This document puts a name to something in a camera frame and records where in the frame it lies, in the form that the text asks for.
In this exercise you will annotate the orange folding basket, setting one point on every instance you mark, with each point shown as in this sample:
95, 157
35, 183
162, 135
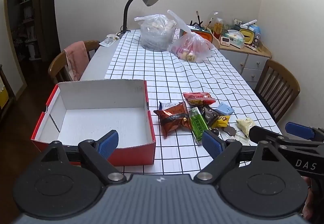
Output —
205, 35

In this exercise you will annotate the red cardboard box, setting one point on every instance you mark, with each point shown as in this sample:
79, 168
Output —
136, 154

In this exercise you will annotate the wooden slatted chair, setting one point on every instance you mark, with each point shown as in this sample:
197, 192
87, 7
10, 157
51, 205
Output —
276, 82

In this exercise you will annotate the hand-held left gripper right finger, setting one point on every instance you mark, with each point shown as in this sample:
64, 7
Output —
211, 144

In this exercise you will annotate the clear plastic bag white snacks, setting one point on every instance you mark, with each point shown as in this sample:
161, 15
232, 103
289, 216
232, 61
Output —
157, 34

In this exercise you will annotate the pale yellow snack packet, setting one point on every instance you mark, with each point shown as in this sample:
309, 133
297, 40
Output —
244, 123

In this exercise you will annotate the light blue snack packet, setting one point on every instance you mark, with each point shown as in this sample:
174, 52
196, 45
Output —
225, 108

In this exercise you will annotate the checked white tablecloth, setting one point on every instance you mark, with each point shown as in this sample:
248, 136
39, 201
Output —
164, 69

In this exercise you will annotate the black snack packet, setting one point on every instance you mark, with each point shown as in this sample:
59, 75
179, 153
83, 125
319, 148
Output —
210, 114

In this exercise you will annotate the brown foil snack packet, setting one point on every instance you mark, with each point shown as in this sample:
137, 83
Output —
172, 117

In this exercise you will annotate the red snack packet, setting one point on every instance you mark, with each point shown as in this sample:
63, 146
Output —
198, 98

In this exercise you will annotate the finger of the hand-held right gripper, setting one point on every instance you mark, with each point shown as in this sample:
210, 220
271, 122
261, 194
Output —
300, 130
265, 134

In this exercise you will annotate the wooden chair with towel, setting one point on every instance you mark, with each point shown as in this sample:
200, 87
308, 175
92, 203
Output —
54, 67

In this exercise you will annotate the white kitchen timer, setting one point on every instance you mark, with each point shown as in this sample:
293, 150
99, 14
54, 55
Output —
224, 41

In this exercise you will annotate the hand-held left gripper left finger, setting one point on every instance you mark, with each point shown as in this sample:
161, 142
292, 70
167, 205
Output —
108, 141

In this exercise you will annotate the white cabinet with wooden top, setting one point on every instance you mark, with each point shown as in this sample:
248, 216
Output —
253, 62

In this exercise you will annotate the pink towel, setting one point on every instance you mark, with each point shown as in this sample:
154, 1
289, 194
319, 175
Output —
76, 59

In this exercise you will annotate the blue and white snack packet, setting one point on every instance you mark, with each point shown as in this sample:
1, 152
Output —
167, 105

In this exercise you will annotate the green snack packet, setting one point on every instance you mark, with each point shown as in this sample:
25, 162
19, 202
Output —
198, 124

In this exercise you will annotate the blue package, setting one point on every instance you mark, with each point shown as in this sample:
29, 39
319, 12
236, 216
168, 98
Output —
255, 33

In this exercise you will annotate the dark bookshelf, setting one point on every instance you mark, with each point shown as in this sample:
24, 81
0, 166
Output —
25, 11

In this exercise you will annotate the dark brown candy wrapper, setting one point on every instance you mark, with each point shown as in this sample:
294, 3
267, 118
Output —
230, 131

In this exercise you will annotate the bottle with orange liquid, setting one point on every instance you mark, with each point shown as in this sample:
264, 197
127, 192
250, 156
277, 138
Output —
218, 28

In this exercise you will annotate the clear plastic bag red snacks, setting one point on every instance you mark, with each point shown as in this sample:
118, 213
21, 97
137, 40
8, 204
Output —
192, 47

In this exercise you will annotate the person's right hand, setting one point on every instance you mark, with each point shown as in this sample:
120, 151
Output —
310, 201

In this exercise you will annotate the tissue pack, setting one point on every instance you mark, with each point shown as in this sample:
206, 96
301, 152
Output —
236, 39

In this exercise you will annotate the yellow box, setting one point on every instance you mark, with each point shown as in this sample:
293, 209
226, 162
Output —
246, 36

